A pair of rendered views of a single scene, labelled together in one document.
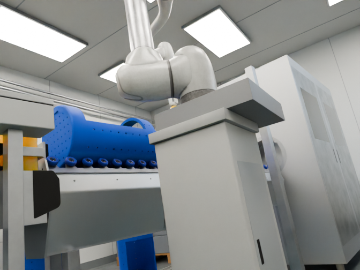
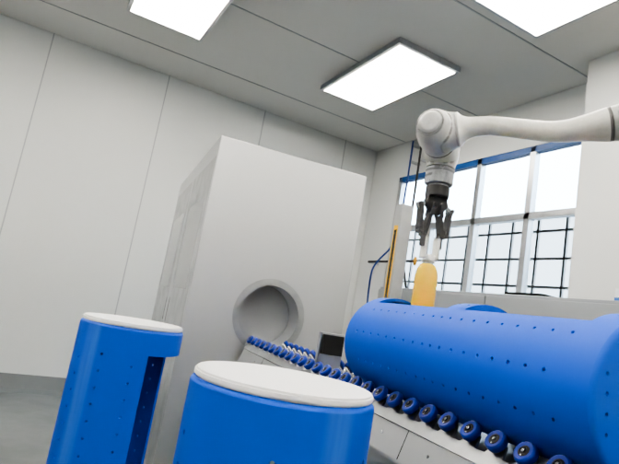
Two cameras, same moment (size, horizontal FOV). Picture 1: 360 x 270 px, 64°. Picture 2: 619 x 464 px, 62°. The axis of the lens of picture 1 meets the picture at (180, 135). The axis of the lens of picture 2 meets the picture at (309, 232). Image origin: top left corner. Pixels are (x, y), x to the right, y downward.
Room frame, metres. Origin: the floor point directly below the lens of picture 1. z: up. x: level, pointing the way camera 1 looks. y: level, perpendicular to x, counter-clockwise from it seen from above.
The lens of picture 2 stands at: (1.25, 1.57, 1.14)
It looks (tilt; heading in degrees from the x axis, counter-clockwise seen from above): 9 degrees up; 301
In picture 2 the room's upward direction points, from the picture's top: 10 degrees clockwise
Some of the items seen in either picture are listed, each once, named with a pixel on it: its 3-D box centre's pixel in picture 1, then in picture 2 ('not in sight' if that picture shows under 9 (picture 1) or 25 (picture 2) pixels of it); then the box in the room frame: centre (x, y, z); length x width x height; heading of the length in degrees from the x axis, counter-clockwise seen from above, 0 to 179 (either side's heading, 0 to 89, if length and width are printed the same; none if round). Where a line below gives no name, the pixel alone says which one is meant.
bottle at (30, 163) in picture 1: (25, 146); not in sight; (0.92, 0.52, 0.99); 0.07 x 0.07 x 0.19
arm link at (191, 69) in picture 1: (192, 73); not in sight; (1.08, -0.09, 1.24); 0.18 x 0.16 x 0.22; 96
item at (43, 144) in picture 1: (40, 159); not in sight; (1.12, 0.57, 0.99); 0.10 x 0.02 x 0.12; 51
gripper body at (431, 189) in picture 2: not in sight; (436, 200); (1.73, 0.01, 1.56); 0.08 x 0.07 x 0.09; 51
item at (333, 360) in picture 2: not in sight; (329, 353); (2.15, -0.27, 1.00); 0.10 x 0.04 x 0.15; 51
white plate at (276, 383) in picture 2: not in sight; (284, 381); (1.67, 0.85, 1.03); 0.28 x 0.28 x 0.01
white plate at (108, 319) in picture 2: not in sight; (134, 322); (2.41, 0.49, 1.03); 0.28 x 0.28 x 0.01
